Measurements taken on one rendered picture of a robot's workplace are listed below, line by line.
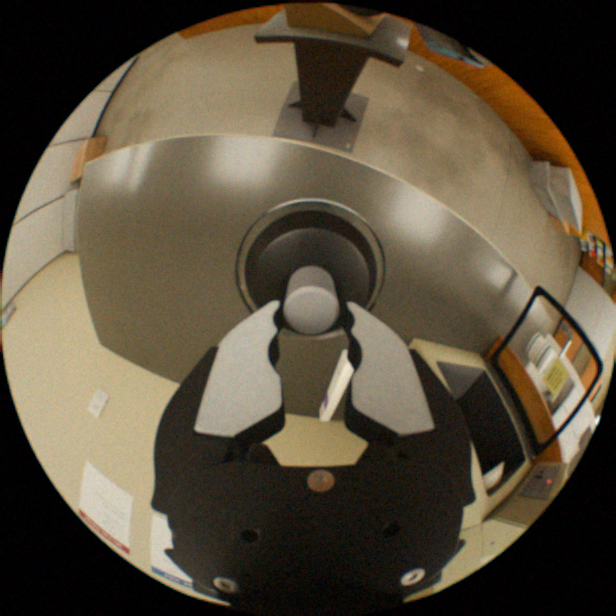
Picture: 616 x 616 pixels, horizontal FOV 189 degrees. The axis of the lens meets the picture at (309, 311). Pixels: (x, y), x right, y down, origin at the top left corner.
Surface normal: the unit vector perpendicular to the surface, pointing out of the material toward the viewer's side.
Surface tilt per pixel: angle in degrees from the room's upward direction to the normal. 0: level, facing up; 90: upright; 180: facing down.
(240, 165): 0
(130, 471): 90
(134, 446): 90
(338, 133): 0
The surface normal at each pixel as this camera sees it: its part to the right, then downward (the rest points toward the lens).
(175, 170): 0.00, 0.53
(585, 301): -0.96, -0.24
